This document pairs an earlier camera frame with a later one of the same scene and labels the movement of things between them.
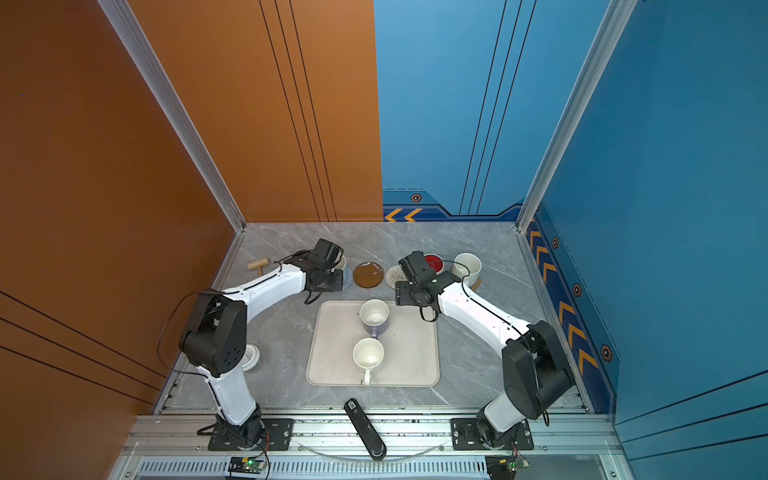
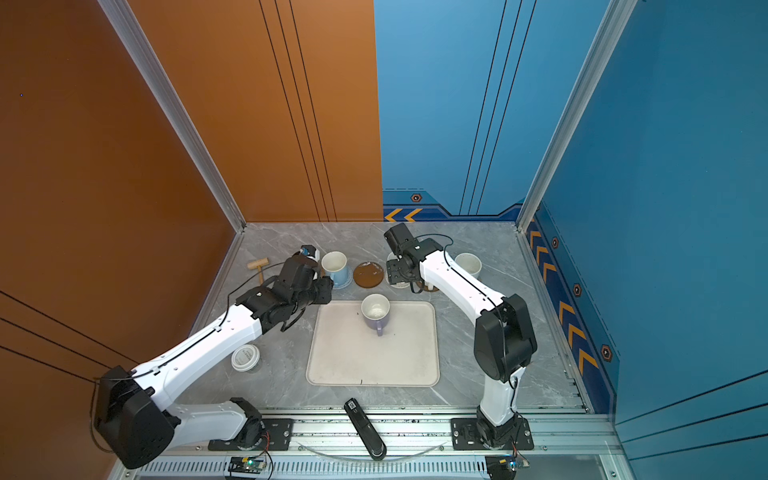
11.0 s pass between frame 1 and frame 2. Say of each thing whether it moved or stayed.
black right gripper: moved
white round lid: stayed
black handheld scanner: stayed
